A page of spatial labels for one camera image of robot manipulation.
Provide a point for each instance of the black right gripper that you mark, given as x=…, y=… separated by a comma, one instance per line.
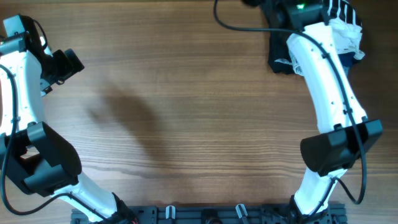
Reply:
x=263, y=1

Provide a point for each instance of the black folded garment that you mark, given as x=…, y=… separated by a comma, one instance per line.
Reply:
x=278, y=49

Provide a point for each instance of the navy blue garment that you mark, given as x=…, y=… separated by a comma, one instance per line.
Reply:
x=347, y=59

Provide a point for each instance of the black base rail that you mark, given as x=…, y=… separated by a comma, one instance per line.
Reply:
x=261, y=214

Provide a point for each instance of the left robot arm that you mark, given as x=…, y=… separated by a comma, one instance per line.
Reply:
x=34, y=156

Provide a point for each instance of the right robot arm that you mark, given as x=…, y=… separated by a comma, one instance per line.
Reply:
x=320, y=41

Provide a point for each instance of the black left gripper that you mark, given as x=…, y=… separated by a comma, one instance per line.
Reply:
x=61, y=57

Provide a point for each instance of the white black striped garment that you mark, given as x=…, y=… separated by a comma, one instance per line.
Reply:
x=346, y=26

